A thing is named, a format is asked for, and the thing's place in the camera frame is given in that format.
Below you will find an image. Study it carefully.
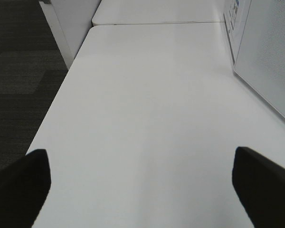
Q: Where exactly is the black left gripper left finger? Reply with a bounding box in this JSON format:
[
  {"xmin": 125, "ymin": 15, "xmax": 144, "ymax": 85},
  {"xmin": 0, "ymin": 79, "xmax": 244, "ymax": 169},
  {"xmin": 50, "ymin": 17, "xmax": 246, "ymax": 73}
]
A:
[{"xmin": 0, "ymin": 149, "xmax": 51, "ymax": 228}]

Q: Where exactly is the white microwave door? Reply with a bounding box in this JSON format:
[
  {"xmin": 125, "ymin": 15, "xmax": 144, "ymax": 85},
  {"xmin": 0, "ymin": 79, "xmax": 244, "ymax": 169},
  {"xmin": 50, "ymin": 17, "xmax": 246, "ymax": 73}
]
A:
[{"xmin": 234, "ymin": 0, "xmax": 285, "ymax": 118}]

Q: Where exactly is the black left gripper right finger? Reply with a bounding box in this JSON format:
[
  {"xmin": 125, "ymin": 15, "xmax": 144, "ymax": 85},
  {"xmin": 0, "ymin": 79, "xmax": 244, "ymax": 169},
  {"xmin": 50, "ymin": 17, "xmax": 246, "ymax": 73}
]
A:
[{"xmin": 232, "ymin": 147, "xmax": 285, "ymax": 228}]

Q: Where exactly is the white partition panel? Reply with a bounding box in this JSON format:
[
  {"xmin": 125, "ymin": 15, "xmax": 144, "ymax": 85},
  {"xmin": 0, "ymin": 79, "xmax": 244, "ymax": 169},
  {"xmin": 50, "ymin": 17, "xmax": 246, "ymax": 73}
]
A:
[{"xmin": 39, "ymin": 0, "xmax": 100, "ymax": 69}]

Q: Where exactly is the white microwave oven body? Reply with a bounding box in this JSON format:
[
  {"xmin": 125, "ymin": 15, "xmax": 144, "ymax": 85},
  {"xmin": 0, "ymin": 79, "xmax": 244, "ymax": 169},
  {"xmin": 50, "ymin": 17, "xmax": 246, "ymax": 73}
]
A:
[{"xmin": 223, "ymin": 0, "xmax": 251, "ymax": 64}]

